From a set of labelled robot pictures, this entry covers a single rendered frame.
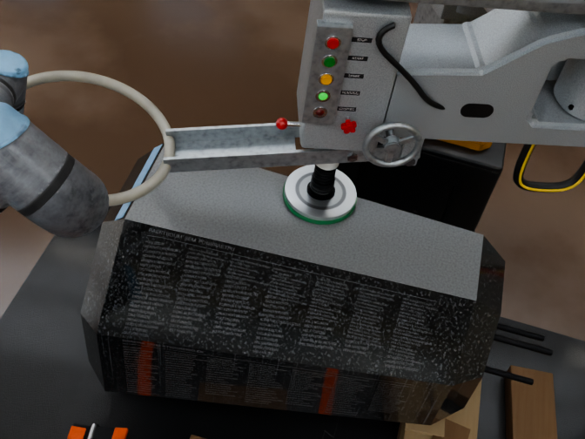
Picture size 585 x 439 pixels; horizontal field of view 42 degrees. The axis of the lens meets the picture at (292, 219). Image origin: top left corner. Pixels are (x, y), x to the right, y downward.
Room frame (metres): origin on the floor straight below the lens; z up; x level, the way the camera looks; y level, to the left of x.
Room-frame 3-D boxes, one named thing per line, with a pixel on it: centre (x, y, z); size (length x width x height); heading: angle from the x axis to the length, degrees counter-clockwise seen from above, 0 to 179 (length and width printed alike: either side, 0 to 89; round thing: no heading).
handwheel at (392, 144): (1.46, -0.21, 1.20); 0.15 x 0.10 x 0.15; 100
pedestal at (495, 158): (2.25, -0.41, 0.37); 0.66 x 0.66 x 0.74; 82
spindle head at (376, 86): (1.57, -0.15, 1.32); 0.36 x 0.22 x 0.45; 100
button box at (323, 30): (1.43, -0.02, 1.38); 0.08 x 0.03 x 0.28; 100
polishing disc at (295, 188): (1.56, -0.07, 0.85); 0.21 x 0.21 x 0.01
